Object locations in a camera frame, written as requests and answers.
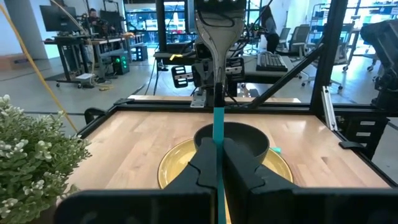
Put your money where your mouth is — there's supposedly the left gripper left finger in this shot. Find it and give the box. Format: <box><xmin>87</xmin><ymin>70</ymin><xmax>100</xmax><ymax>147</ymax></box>
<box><xmin>54</xmin><ymin>138</ymin><xmax>218</xmax><ymax>224</ymax></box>

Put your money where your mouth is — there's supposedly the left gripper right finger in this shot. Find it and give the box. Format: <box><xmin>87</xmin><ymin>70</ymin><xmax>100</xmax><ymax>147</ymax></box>
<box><xmin>223</xmin><ymin>138</ymin><xmax>398</xmax><ymax>224</ymax></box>

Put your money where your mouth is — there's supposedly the dark grey bowl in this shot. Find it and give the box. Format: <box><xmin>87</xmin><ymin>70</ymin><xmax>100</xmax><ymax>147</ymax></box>
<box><xmin>193</xmin><ymin>121</ymin><xmax>271</xmax><ymax>166</ymax></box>

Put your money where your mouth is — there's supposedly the fork with teal handle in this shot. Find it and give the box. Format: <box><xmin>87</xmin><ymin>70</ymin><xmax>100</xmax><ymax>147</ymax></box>
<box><xmin>212</xmin><ymin>82</ymin><xmax>228</xmax><ymax>224</ymax></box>

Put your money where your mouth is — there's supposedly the yellow plate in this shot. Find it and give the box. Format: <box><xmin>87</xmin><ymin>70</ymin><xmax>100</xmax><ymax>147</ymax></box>
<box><xmin>157</xmin><ymin>138</ymin><xmax>294</xmax><ymax>224</ymax></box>

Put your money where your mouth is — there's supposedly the silver aluminium extrusion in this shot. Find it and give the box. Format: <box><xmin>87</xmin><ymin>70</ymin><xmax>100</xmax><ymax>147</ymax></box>
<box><xmin>320</xmin><ymin>85</ymin><xmax>339</xmax><ymax>133</ymax></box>

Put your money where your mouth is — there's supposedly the grey desk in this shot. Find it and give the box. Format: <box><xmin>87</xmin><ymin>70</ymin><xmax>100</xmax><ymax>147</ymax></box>
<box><xmin>153</xmin><ymin>50</ymin><xmax>297</xmax><ymax>85</ymax></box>

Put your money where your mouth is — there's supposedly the black keyboard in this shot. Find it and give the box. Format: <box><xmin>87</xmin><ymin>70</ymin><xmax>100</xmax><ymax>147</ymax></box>
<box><xmin>255</xmin><ymin>52</ymin><xmax>289</xmax><ymax>73</ymax></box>

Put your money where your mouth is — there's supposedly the black control box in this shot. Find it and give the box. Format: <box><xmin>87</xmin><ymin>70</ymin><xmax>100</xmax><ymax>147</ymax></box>
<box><xmin>341</xmin><ymin>114</ymin><xmax>390</xmax><ymax>160</ymax></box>

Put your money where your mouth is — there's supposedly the computer with green lights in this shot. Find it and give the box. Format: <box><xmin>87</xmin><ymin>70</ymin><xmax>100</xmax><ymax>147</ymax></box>
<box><xmin>111</xmin><ymin>54</ymin><xmax>131</xmax><ymax>76</ymax></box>

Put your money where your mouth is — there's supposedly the grey office chair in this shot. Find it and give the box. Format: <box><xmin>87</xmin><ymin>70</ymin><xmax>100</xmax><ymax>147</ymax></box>
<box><xmin>287</xmin><ymin>24</ymin><xmax>312</xmax><ymax>57</ymax></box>
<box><xmin>328</xmin><ymin>22</ymin><xmax>356</xmax><ymax>73</ymax></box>

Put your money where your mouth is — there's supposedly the person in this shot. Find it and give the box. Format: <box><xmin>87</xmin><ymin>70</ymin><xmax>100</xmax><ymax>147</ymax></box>
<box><xmin>88</xmin><ymin>7</ymin><xmax>116</xmax><ymax>35</ymax></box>
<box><xmin>260</xmin><ymin>4</ymin><xmax>281</xmax><ymax>54</ymax></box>

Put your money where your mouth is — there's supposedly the artificial plant in black pot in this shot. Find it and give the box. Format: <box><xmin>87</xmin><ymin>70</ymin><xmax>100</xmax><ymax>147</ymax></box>
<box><xmin>0</xmin><ymin>94</ymin><xmax>93</xmax><ymax>224</ymax></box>

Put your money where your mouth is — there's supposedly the black work desk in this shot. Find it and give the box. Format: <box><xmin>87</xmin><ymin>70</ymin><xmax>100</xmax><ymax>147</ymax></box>
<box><xmin>43</xmin><ymin>32</ymin><xmax>146</xmax><ymax>90</ymax></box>

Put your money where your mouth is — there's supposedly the black monitor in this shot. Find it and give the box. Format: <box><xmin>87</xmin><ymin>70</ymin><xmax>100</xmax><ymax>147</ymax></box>
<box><xmin>39</xmin><ymin>4</ymin><xmax>79</xmax><ymax>32</ymax></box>

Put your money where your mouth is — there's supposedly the black curved handle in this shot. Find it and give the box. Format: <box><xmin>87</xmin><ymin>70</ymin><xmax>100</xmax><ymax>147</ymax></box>
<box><xmin>83</xmin><ymin>106</ymin><xmax>107</xmax><ymax>126</ymax></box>

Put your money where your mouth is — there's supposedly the black aluminium frame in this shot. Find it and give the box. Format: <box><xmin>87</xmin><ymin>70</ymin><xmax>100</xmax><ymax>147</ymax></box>
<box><xmin>77</xmin><ymin>0</ymin><xmax>398</xmax><ymax>188</ymax></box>

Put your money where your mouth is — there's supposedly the yellow cable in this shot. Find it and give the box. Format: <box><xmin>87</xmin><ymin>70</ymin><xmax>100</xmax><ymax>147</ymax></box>
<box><xmin>0</xmin><ymin>2</ymin><xmax>79</xmax><ymax>133</ymax></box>

